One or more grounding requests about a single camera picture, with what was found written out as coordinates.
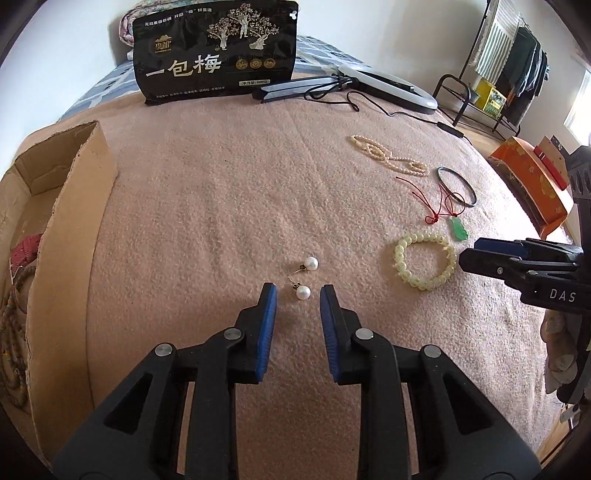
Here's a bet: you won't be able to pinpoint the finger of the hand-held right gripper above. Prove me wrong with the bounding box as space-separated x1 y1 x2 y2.
472 237 583 260
458 248 579 289

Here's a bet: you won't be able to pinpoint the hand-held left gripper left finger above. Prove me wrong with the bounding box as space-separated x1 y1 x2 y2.
53 282 279 480

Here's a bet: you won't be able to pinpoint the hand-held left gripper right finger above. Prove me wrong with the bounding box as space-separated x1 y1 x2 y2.
320 284 541 480

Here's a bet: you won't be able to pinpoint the green jade pendant red cord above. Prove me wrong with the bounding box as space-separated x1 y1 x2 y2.
396 175 470 242

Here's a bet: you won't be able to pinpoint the thin black bangle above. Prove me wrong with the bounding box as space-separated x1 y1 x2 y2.
437 167 476 208

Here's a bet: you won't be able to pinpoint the pale green bead bracelet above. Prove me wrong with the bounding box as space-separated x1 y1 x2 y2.
392 232 459 291

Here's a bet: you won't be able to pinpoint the cream pearl necklace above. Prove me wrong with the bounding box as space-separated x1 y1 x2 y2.
351 134 429 177

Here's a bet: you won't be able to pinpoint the cardboard box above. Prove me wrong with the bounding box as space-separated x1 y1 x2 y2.
0 121 117 455

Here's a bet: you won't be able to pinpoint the person's right hand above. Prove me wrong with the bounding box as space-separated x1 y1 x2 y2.
541 313 579 394

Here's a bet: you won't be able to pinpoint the orange patterned box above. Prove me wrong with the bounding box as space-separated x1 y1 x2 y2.
488 136 577 239

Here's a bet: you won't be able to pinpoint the red flat case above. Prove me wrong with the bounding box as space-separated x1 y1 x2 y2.
532 145 570 189

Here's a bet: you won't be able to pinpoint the yellow green carton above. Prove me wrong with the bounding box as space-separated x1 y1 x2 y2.
475 78 509 114

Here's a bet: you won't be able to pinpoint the black metal floor rack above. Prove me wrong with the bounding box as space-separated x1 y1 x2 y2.
433 73 520 140

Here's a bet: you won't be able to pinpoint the dark hanging clothes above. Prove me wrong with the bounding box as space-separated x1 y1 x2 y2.
496 25 551 126

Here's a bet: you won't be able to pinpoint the striped hanging cloth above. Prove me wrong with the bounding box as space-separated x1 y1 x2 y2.
475 4 519 86

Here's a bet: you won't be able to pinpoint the black metal clothes rack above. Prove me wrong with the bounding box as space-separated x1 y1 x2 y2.
459 0 552 141

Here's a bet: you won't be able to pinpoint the folded black tripod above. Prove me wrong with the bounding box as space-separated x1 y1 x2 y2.
252 75 355 104

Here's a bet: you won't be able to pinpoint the black printed snack bag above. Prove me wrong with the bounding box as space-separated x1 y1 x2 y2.
132 0 299 106

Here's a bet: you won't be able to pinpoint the blue plaid bed sheet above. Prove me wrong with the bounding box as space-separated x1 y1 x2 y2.
59 34 368 121

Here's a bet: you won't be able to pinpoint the folded floral quilt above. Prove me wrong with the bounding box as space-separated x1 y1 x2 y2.
119 0 195 48

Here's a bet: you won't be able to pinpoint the black ring light cable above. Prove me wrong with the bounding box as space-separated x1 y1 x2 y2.
346 90 465 138

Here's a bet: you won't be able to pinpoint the white ring light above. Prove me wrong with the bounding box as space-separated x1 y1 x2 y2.
337 64 438 114

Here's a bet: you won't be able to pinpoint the red strap watch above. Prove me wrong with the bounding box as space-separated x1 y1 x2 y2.
9 233 45 274

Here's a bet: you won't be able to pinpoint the brown wooden bead necklace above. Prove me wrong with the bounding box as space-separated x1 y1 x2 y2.
0 265 38 409

